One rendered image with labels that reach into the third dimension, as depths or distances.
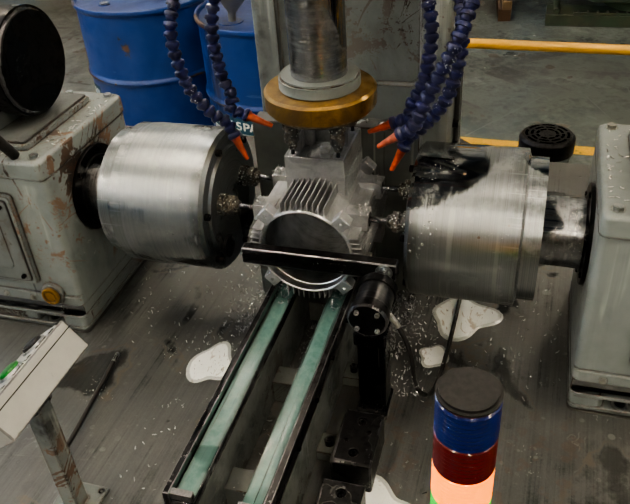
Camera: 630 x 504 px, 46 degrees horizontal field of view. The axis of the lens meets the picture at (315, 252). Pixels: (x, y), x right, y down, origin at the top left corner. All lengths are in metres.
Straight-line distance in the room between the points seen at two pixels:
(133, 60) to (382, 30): 1.87
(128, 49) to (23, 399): 2.26
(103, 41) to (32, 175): 1.87
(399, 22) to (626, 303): 0.60
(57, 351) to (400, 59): 0.76
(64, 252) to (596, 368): 0.90
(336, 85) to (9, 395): 0.62
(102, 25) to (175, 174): 1.92
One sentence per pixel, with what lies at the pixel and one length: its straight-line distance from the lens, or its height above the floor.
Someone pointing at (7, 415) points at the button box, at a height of 1.07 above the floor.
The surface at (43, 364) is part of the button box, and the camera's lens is 1.00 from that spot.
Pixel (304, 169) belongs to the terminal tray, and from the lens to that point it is 1.20.
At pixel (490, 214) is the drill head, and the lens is 1.09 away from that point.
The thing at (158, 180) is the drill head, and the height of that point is 1.12.
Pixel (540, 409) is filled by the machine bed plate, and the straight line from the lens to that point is 1.25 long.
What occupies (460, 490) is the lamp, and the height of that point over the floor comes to 1.11.
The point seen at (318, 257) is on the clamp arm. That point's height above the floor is 1.03.
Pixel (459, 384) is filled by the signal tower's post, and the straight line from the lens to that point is 0.68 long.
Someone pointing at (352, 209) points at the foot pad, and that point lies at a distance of 1.18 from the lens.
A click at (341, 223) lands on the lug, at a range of 1.14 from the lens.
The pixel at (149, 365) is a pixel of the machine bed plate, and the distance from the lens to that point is 1.36.
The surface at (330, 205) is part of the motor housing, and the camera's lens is 1.16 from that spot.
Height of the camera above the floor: 1.70
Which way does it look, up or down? 35 degrees down
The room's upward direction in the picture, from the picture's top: 5 degrees counter-clockwise
